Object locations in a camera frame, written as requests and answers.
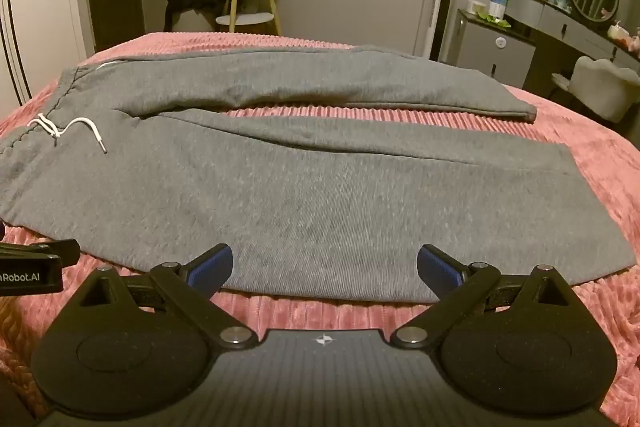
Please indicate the green packet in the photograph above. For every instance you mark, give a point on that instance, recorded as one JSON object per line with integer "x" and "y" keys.
{"x": 495, "y": 19}

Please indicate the grey low cabinet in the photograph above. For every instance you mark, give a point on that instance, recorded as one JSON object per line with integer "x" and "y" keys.
{"x": 500, "y": 57}

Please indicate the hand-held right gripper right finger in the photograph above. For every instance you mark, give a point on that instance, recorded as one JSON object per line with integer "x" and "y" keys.
{"x": 439, "y": 265}

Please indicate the grey sweat pants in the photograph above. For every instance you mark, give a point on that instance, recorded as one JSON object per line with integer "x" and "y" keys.
{"x": 300, "y": 187}

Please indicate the grey upholstered chair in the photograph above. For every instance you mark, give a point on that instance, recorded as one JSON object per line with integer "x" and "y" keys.
{"x": 600, "y": 89}

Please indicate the blue and white box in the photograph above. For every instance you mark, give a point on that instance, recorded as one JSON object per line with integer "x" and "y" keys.
{"x": 499, "y": 3}

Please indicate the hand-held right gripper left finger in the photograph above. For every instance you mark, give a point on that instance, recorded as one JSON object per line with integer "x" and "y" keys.
{"x": 215, "y": 268}

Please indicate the grey vanity dresser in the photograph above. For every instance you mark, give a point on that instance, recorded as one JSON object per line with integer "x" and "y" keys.
{"x": 570, "y": 24}

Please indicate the pink ribbed blanket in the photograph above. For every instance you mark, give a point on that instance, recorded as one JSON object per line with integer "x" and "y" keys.
{"x": 590, "y": 127}

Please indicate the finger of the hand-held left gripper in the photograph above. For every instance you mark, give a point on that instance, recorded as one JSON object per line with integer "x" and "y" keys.
{"x": 50, "y": 249}

